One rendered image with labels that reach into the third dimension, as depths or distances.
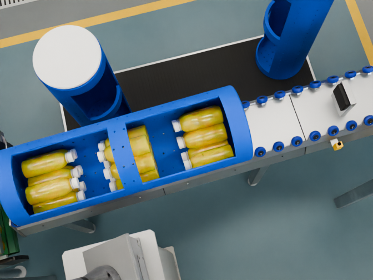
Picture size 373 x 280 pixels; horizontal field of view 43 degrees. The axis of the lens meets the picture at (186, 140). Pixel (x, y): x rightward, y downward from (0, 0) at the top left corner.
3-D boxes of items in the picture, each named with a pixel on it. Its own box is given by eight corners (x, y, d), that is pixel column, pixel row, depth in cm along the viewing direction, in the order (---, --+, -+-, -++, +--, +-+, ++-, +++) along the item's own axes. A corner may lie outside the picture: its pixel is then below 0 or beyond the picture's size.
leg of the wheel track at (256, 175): (258, 184, 279) (273, 161, 218) (249, 187, 278) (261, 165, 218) (255, 175, 280) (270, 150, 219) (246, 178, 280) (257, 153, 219)
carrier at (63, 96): (79, 139, 274) (127, 149, 272) (23, 83, 190) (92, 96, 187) (91, 94, 281) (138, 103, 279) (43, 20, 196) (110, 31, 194)
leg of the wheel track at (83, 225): (96, 231, 275) (66, 221, 214) (87, 234, 275) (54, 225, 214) (94, 221, 277) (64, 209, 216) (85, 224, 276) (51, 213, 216)
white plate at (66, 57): (24, 81, 188) (25, 82, 190) (90, 94, 186) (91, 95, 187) (43, 19, 195) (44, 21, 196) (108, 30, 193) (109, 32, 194)
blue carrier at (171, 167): (251, 169, 182) (256, 140, 156) (30, 234, 179) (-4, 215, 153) (229, 106, 194) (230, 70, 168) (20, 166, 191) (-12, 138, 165)
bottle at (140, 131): (144, 123, 173) (99, 135, 173) (148, 140, 171) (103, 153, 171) (146, 129, 180) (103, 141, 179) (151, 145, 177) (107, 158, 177)
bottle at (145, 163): (155, 164, 176) (112, 177, 175) (151, 148, 173) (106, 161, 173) (157, 171, 169) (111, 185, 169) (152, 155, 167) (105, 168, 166)
